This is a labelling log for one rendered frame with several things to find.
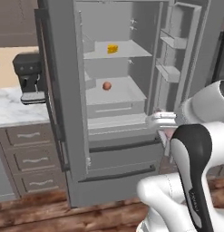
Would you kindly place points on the yellow cheese wedge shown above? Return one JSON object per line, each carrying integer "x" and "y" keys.
{"x": 112, "y": 48}

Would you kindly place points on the grey fridge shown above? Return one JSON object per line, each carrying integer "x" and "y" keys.
{"x": 116, "y": 27}

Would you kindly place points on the grey fridge crisper drawer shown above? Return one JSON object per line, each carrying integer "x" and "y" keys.
{"x": 116, "y": 108}

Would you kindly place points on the black coffee machine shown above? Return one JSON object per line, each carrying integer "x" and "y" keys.
{"x": 28, "y": 77}

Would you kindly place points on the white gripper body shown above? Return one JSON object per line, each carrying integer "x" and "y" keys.
{"x": 163, "y": 120}

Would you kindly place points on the grey freezer drawer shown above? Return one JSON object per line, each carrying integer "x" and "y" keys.
{"x": 116, "y": 190}
{"x": 125, "y": 158}

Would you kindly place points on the pink steak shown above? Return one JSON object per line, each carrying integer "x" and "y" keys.
{"x": 166, "y": 136}

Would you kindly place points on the grey fridge door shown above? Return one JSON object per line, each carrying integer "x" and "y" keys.
{"x": 65, "y": 90}
{"x": 173, "y": 60}

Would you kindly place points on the grey left fridge door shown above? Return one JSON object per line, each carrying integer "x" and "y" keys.
{"x": 65, "y": 90}

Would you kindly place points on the grey wall cupboard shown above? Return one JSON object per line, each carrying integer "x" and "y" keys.
{"x": 15, "y": 22}

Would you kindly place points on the brown onion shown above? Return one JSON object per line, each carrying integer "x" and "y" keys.
{"x": 107, "y": 85}

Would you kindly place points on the grey right fridge door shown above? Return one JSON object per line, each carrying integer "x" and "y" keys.
{"x": 173, "y": 60}

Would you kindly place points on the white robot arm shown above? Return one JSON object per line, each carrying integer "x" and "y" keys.
{"x": 189, "y": 169}

